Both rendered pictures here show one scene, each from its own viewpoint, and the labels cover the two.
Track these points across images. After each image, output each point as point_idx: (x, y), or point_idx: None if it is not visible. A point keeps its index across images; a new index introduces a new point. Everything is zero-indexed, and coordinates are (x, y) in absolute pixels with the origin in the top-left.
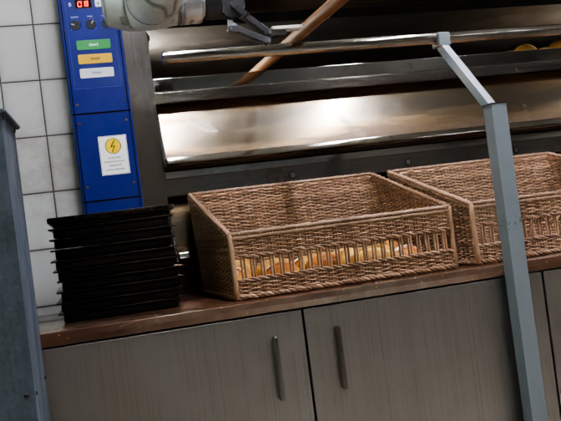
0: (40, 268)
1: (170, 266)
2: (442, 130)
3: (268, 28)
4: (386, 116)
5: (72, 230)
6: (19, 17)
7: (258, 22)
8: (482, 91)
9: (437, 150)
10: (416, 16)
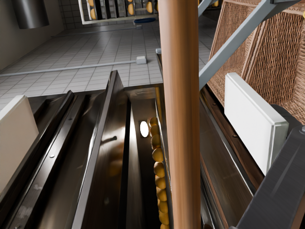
0: None
1: None
2: (238, 166)
3: (292, 137)
4: (233, 213)
5: None
6: None
7: (281, 175)
8: (249, 16)
9: (253, 176)
10: (128, 208)
